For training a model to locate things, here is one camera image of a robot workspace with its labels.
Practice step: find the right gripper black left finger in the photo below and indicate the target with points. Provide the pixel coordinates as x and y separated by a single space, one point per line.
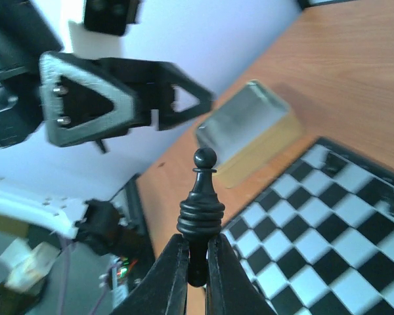
163 290

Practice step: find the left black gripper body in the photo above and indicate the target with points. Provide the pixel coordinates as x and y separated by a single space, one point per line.
20 102

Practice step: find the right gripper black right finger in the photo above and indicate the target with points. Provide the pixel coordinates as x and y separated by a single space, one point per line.
228 289

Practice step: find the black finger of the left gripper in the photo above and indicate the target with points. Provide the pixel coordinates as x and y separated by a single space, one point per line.
80 101
154 84

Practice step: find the black chess pawn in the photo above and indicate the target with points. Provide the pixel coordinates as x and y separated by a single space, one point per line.
200 215

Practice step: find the black chess rook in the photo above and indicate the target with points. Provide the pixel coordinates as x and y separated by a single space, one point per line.
333 164

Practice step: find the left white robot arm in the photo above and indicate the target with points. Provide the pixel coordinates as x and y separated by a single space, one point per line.
24 37

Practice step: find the left green-lit circuit board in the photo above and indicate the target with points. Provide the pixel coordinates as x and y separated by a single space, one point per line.
123 266

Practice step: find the black and silver chessboard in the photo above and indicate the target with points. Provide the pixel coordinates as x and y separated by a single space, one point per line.
312 243

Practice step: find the left metal tray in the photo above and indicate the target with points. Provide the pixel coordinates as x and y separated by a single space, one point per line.
247 131

